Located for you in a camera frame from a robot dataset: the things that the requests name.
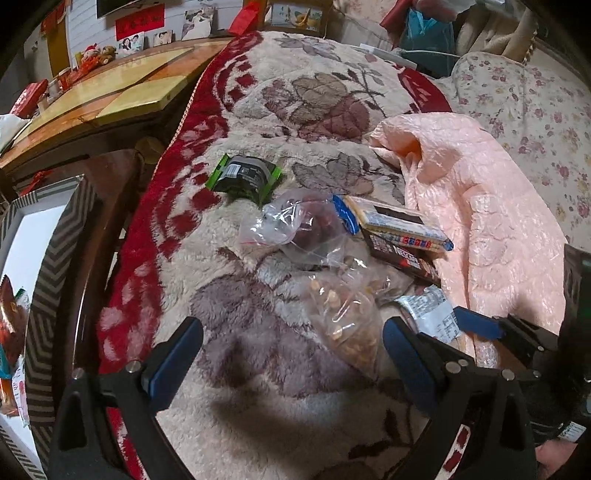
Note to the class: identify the wooden glass-top coffee table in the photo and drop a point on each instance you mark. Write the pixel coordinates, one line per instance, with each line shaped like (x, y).
(126, 90)

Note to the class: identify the red snack bag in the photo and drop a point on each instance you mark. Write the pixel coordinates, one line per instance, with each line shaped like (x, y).
(13, 328)

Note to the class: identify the framed picture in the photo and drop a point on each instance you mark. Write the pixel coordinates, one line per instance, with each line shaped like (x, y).
(303, 17)

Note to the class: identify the teal plastic bag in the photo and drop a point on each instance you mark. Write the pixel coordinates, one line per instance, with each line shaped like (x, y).
(427, 36)

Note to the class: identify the green black snack packet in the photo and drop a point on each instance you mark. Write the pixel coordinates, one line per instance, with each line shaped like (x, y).
(245, 177)

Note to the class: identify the small floral sofa cover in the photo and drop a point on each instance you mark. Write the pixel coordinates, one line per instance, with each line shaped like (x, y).
(542, 119)

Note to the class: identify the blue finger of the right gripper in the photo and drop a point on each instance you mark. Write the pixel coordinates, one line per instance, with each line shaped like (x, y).
(472, 322)

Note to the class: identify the clear bag of mixed nuts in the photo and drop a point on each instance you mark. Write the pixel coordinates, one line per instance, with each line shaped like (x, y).
(346, 318)

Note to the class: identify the pink quilted blanket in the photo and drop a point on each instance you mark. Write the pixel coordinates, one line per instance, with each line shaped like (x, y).
(508, 255)

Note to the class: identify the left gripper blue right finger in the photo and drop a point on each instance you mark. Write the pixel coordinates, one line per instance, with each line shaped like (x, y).
(419, 364)

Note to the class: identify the floral red white fleece blanket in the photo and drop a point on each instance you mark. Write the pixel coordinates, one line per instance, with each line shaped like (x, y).
(264, 399)

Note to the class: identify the chevron patterned storage box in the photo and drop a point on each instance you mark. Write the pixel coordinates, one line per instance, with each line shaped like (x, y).
(39, 234)

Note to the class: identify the plush toy figures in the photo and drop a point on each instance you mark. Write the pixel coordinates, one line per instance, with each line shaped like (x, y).
(93, 56)

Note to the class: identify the red gift box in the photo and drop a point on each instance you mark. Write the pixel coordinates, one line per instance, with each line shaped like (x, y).
(26, 103)

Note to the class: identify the right hand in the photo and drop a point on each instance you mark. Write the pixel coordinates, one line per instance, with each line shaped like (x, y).
(552, 455)

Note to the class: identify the strawberry rice cake packet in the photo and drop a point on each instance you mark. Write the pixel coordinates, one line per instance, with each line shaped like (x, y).
(19, 391)

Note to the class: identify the white packet back side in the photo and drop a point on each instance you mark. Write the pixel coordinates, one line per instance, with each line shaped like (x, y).
(431, 313)

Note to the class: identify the dark Nescafe box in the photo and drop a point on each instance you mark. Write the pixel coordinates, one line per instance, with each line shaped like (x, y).
(401, 258)

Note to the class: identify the clear bag of red dates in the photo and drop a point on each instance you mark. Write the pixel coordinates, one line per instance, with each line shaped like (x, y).
(302, 223)

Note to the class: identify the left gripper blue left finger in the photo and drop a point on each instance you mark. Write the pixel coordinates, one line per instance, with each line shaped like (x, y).
(169, 362)

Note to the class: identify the cream wafer biscuit pack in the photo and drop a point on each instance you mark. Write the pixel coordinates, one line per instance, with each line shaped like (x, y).
(397, 225)

